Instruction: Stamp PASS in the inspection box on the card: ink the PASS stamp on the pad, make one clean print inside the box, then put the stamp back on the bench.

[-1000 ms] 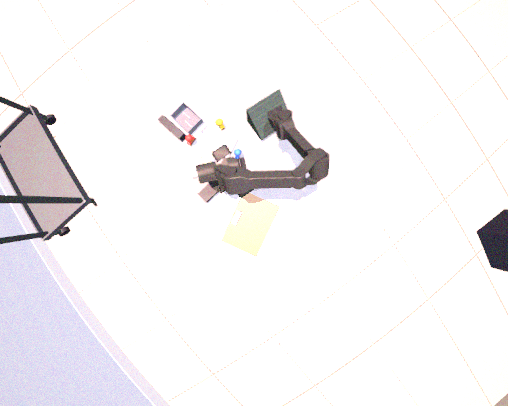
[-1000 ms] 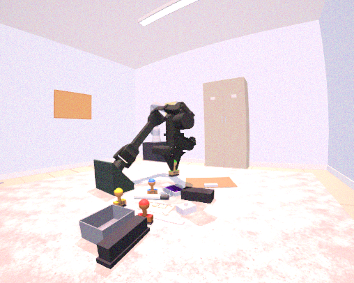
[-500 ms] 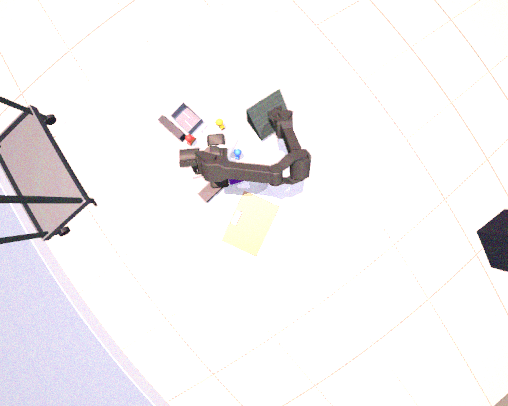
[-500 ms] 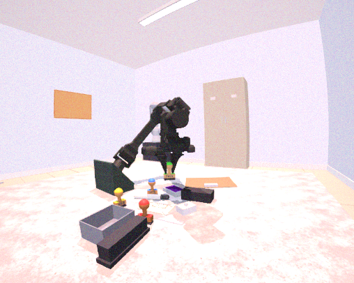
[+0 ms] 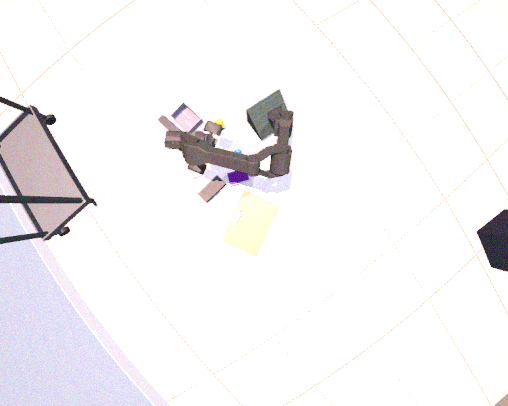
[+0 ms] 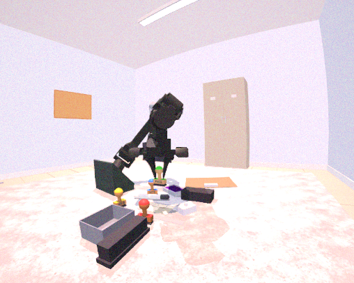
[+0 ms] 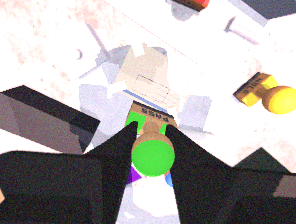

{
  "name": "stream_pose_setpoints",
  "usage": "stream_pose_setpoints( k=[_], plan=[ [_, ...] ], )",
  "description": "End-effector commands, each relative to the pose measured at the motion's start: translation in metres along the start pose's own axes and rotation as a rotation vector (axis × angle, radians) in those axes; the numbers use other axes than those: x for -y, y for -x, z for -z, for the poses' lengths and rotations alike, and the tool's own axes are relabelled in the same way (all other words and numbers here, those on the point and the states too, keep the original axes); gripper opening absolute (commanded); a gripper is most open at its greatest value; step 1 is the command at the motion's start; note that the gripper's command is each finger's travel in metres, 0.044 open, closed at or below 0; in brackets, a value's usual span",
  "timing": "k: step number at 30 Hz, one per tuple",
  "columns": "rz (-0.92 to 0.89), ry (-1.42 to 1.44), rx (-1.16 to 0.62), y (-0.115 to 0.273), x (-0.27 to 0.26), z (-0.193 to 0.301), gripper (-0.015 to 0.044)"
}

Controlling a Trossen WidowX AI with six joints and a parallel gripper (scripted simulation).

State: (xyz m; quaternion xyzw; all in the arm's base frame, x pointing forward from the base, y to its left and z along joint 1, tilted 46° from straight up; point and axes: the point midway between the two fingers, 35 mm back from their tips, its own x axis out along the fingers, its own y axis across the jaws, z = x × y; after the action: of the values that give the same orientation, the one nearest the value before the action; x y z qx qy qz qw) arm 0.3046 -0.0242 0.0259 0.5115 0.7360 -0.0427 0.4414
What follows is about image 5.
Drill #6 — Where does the yellow and brown rubber stamp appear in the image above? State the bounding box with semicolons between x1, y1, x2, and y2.
216;119;226;130

